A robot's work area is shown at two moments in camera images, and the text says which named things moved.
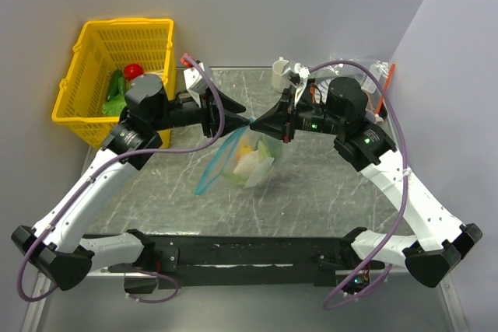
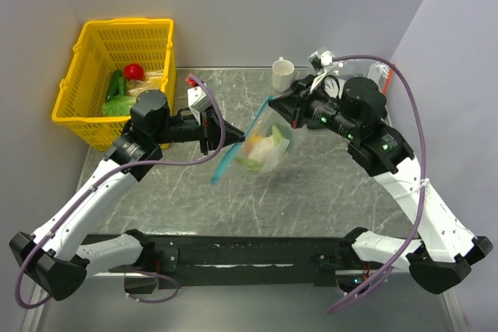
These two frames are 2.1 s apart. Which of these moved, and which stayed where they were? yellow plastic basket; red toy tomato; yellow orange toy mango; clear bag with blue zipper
Moved: yellow orange toy mango; clear bag with blue zipper
Stayed: yellow plastic basket; red toy tomato
